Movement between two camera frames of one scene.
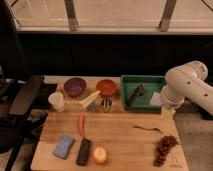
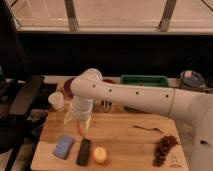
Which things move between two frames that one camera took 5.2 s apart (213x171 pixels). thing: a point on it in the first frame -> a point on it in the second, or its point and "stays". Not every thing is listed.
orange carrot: (81, 124) stays
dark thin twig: (148, 129) stays
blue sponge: (63, 147) stays
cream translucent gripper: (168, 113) -> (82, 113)
